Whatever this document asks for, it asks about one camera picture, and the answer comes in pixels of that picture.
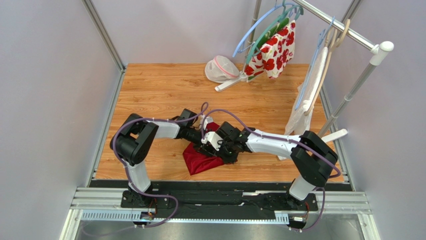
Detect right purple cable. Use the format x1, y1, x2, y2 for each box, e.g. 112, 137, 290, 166
200, 108, 342, 233

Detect dark red cloth napkin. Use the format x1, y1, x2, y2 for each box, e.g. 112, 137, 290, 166
182, 142, 225, 176

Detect red floral cloth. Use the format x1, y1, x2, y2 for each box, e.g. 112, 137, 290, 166
244, 18, 296, 82

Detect wooden hanger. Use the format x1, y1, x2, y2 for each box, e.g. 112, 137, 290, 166
304, 18, 351, 116

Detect light blue hanger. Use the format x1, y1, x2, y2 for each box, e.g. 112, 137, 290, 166
294, 16, 336, 110
232, 0, 304, 63

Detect white mesh laundry bag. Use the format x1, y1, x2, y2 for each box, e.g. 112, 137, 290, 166
204, 55, 240, 84

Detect light blue hanger right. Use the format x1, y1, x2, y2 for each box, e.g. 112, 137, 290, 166
294, 16, 336, 110

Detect white towel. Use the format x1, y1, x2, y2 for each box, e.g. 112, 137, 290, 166
284, 47, 329, 135

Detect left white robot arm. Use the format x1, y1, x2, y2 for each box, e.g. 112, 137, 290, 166
110, 107, 207, 205

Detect white metal clothes rack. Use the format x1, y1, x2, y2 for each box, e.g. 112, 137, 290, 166
214, 0, 395, 162

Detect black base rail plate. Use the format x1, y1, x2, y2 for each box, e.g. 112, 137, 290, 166
90, 180, 321, 220

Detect light blue hanger left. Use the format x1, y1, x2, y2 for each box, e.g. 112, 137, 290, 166
232, 0, 304, 63

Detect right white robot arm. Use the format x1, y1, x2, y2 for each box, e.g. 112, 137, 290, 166
194, 122, 339, 201

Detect teal hanger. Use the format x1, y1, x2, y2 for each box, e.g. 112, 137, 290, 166
232, 0, 304, 65

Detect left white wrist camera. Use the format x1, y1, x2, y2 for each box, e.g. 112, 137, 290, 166
199, 114, 214, 131

